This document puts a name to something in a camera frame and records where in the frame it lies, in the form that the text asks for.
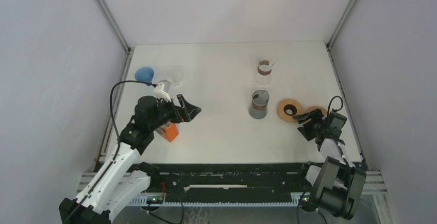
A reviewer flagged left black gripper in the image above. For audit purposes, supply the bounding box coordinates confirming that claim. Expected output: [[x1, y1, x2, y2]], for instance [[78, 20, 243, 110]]
[[149, 94, 200, 131]]

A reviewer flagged wooden dripper ring holder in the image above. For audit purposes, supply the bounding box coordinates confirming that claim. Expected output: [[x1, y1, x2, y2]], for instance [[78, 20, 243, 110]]
[[277, 98, 304, 123]]

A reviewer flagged orange coffee filter box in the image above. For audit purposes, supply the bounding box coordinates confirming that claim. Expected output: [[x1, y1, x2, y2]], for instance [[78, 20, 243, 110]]
[[155, 123, 179, 142]]

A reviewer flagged clear glass dripper cone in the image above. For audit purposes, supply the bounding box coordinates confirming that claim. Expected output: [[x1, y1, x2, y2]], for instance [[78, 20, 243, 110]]
[[166, 66, 185, 87]]

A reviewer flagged grey glass carafe brown band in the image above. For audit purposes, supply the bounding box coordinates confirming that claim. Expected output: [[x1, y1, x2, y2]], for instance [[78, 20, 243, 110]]
[[248, 90, 270, 119]]

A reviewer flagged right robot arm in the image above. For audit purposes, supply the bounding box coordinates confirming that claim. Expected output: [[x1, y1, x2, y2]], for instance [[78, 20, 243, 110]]
[[293, 109, 366, 220]]

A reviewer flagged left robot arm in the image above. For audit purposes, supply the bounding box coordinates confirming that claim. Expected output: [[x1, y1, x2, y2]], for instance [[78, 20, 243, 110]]
[[59, 94, 201, 223]]

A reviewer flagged blue ribbed dripper cone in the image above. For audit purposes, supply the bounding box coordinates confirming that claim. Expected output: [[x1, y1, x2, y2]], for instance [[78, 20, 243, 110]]
[[134, 66, 155, 86]]

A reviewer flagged clear glass carafe brown band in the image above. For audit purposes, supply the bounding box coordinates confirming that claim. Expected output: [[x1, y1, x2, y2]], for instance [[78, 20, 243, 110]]
[[255, 57, 276, 86]]

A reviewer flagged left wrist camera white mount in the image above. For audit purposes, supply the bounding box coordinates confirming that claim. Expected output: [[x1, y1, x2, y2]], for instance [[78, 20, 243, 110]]
[[153, 80, 172, 102]]

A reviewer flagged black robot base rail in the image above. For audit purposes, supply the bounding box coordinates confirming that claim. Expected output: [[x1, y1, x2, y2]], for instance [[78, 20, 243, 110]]
[[132, 163, 311, 206]]

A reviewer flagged left aluminium frame post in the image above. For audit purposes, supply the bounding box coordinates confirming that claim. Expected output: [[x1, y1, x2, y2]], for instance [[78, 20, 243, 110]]
[[95, 0, 131, 53]]

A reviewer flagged aluminium frame post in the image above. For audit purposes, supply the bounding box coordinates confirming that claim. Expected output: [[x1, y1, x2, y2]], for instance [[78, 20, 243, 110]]
[[95, 0, 131, 53], [326, 0, 358, 51]]

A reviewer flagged right aluminium frame post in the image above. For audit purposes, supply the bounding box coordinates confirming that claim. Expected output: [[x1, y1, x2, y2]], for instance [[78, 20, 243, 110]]
[[326, 0, 358, 51]]

